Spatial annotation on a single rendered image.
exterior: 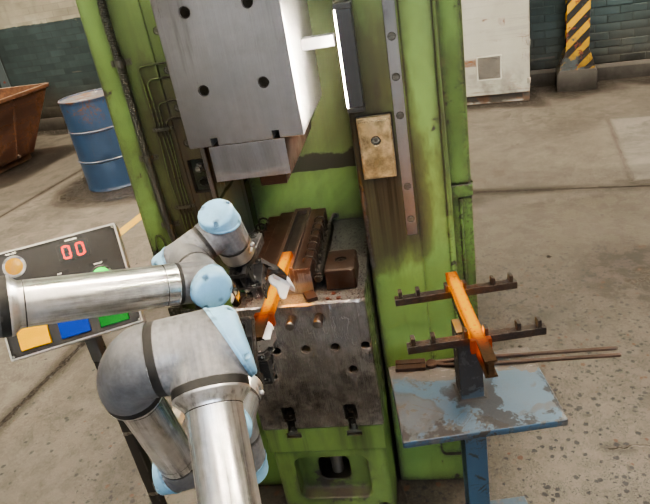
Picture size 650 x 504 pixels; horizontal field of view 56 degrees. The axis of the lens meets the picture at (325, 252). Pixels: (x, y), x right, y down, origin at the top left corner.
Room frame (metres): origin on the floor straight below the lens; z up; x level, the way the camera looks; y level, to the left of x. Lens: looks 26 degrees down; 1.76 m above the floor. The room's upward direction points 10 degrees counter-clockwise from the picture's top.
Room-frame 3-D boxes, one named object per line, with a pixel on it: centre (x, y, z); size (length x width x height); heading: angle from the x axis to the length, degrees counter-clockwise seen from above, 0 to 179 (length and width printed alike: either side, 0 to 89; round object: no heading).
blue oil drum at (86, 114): (6.00, 1.95, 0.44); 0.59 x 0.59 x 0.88
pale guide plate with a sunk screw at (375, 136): (1.57, -0.19, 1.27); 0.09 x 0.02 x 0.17; 80
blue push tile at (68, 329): (1.39, 0.68, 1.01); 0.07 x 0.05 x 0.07; 104
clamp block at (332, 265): (1.52, -0.04, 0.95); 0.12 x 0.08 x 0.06; 170
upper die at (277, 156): (1.70, 0.11, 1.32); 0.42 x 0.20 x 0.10; 170
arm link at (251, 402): (0.93, 0.23, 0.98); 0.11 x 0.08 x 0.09; 170
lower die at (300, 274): (1.70, 0.11, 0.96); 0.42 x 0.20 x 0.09; 170
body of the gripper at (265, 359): (1.08, 0.20, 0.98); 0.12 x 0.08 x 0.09; 170
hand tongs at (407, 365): (1.33, -0.43, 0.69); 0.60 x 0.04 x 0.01; 80
